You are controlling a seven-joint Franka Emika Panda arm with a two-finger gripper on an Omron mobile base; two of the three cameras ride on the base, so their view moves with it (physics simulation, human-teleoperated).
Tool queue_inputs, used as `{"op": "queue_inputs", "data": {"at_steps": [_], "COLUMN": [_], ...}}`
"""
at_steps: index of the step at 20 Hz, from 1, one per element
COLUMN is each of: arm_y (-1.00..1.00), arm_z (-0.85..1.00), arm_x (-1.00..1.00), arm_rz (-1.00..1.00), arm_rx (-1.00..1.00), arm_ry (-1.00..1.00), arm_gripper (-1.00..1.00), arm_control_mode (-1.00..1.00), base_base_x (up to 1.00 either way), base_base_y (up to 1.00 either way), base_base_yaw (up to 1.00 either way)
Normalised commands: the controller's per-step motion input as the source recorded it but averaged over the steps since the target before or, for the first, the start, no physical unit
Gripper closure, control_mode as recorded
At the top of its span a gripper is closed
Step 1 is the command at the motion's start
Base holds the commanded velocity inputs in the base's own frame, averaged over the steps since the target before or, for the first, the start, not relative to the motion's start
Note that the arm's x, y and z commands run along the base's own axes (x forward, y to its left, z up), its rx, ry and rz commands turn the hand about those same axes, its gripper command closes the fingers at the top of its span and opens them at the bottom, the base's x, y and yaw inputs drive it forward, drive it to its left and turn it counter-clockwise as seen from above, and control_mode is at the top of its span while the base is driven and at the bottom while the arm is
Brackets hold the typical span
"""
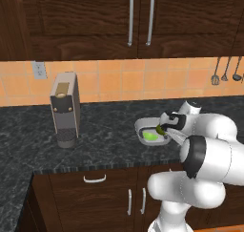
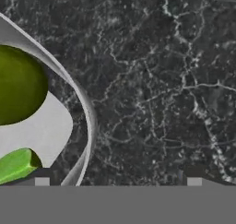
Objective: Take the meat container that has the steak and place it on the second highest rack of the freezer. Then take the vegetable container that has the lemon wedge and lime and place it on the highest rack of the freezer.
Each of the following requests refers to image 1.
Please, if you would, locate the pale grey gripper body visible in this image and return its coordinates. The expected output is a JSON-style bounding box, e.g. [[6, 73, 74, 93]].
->
[[164, 127, 186, 147]]

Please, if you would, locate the dark green lime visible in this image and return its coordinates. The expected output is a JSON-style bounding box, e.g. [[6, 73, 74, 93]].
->
[[154, 123, 168, 137]]

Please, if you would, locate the bright green lime wedge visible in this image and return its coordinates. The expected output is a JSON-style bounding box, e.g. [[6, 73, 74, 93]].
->
[[142, 131, 160, 142]]

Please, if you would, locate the grey food container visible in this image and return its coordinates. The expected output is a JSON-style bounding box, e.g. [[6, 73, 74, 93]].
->
[[133, 116, 174, 147]]

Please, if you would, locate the hanging grey slotted spatula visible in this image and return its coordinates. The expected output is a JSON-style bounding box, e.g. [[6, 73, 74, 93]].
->
[[211, 57, 222, 87]]

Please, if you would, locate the hanging grey small spatula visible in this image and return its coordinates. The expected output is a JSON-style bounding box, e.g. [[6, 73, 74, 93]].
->
[[220, 56, 232, 83]]

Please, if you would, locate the hanging grey ladle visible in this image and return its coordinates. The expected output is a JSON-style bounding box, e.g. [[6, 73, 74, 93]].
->
[[232, 56, 244, 83]]

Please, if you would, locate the dark wood lower cupboard door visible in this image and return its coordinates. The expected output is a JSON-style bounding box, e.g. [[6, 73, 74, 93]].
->
[[50, 185, 138, 232], [136, 162, 244, 232]]

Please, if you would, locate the dark wood cupboard door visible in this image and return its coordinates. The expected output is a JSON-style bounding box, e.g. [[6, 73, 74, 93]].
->
[[136, 162, 244, 232], [137, 0, 237, 59], [50, 185, 138, 232], [29, 0, 139, 61]]

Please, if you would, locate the grey coffee machine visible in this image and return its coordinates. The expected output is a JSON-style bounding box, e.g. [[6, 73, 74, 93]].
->
[[49, 71, 82, 149]]

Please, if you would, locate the dark wood upper cupboard door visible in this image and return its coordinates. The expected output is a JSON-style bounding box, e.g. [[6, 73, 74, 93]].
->
[[137, 0, 237, 59], [29, 0, 139, 61]]

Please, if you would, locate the dark wood drawer front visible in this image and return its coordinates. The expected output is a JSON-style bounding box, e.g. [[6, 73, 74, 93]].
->
[[48, 168, 139, 189]]

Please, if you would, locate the dark wood corner cupboard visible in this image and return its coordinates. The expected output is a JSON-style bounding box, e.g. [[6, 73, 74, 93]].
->
[[14, 173, 51, 232]]

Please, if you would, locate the dark wood cupboard side panel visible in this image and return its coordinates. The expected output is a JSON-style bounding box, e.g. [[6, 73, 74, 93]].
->
[[0, 0, 32, 62]]

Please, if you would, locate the silver lower cupboard handle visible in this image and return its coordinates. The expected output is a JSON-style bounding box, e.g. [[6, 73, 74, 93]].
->
[[139, 186, 148, 216], [126, 188, 133, 217]]

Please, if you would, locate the silver cupboard handle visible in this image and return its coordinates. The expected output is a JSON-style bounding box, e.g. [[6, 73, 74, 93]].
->
[[126, 188, 133, 217], [127, 0, 134, 48], [139, 186, 148, 216], [145, 0, 156, 47]]

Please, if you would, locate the silver drawer handle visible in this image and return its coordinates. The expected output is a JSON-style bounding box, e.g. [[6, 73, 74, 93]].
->
[[82, 174, 108, 184]]

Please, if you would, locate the silver upper cupboard handle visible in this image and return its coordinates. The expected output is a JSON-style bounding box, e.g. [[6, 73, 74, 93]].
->
[[145, 0, 156, 47], [127, 0, 134, 48]]

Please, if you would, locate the white wall outlet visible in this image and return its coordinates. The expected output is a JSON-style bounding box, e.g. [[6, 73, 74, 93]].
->
[[30, 60, 49, 80]]

